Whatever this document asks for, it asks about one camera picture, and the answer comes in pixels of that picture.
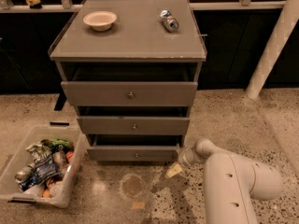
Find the grey bottom drawer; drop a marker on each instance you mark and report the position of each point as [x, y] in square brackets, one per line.
[108, 147]

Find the grey drawer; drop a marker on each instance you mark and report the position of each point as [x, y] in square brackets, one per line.
[108, 147]
[133, 120]
[130, 84]

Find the orange fruit in bin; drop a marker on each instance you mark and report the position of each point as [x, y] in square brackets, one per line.
[46, 193]

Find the small yellow toy figure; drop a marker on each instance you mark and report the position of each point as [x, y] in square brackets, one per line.
[34, 3]

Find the grey top drawer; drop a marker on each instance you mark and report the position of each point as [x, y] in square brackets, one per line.
[130, 84]

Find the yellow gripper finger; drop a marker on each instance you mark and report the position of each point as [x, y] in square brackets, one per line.
[173, 170]

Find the crushed silver soda can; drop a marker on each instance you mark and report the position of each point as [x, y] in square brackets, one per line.
[169, 22]

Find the grey drawer cabinet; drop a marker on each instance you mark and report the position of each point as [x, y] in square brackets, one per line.
[137, 36]

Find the beige bowl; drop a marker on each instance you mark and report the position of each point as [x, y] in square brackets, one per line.
[100, 20]

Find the green snack bag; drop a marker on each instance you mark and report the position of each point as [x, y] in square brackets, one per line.
[58, 144]

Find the blue white chip bag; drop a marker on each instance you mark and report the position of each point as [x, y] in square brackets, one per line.
[44, 164]

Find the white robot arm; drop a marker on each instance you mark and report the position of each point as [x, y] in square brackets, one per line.
[231, 182]

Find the white diagonal pillar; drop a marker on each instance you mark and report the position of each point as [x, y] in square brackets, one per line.
[287, 20]

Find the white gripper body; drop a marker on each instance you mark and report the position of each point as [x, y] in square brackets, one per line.
[186, 157]

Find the clear plastic bin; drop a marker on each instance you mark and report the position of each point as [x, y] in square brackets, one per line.
[9, 190]

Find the silver can in bin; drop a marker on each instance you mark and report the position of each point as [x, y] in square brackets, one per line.
[25, 172]

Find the grey middle drawer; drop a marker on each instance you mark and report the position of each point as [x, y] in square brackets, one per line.
[133, 120]

